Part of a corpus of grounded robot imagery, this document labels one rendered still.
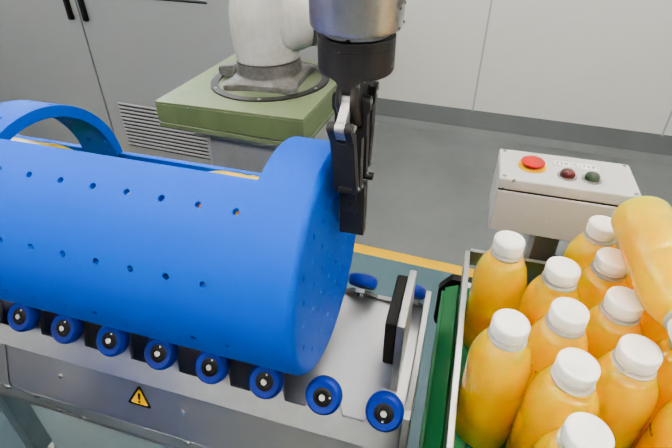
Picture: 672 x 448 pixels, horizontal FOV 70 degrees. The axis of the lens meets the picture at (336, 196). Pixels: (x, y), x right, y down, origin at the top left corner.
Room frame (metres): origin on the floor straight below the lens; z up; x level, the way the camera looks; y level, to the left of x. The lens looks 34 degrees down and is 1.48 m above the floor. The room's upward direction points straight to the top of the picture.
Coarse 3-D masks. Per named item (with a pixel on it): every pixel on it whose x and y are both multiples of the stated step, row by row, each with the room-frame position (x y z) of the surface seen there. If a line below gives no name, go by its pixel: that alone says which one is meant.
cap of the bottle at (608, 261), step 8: (608, 248) 0.46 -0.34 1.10; (600, 256) 0.44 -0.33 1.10; (608, 256) 0.44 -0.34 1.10; (616, 256) 0.44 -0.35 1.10; (600, 264) 0.44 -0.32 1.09; (608, 264) 0.43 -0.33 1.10; (616, 264) 0.43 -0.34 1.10; (624, 264) 0.43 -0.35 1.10; (600, 272) 0.43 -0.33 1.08; (608, 272) 0.43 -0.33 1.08; (616, 272) 0.42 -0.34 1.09; (624, 272) 0.42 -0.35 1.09
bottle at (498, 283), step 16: (496, 256) 0.47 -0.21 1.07; (480, 272) 0.47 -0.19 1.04; (496, 272) 0.46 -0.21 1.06; (512, 272) 0.45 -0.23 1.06; (480, 288) 0.46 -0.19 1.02; (496, 288) 0.45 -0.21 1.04; (512, 288) 0.44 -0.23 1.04; (480, 304) 0.46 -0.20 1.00; (496, 304) 0.44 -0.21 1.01; (512, 304) 0.44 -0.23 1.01; (480, 320) 0.45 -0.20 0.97; (464, 336) 0.47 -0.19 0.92
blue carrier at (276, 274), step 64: (0, 128) 0.53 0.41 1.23; (0, 192) 0.45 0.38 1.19; (64, 192) 0.43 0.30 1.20; (128, 192) 0.43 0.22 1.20; (192, 192) 0.41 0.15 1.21; (256, 192) 0.40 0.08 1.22; (320, 192) 0.40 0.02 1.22; (0, 256) 0.41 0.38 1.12; (64, 256) 0.39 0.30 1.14; (128, 256) 0.38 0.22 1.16; (192, 256) 0.36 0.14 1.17; (256, 256) 0.35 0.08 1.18; (320, 256) 0.40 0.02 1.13; (128, 320) 0.37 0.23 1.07; (192, 320) 0.34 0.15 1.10; (256, 320) 0.32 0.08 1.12; (320, 320) 0.39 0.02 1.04
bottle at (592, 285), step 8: (592, 264) 0.45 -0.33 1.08; (584, 272) 0.45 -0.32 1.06; (592, 272) 0.44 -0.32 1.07; (584, 280) 0.44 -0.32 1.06; (592, 280) 0.43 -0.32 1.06; (600, 280) 0.43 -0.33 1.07; (608, 280) 0.42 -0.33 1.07; (616, 280) 0.42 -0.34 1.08; (624, 280) 0.43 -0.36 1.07; (584, 288) 0.43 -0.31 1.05; (592, 288) 0.43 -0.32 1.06; (600, 288) 0.42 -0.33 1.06; (608, 288) 0.42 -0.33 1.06; (584, 296) 0.43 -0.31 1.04; (592, 296) 0.42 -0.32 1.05; (600, 296) 0.42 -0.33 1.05; (584, 304) 0.42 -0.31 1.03; (592, 304) 0.42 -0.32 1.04
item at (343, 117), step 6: (342, 96) 0.43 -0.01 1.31; (348, 96) 0.43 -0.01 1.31; (342, 102) 0.42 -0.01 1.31; (348, 102) 0.42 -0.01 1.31; (342, 108) 0.42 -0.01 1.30; (348, 108) 0.42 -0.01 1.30; (342, 114) 0.41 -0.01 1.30; (348, 114) 0.41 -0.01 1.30; (342, 120) 0.41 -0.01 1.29; (348, 120) 0.42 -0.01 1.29; (336, 126) 0.40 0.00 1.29; (342, 126) 0.40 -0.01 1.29; (336, 132) 0.40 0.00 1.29; (342, 132) 0.40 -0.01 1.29; (336, 138) 0.41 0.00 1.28; (342, 138) 0.40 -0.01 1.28
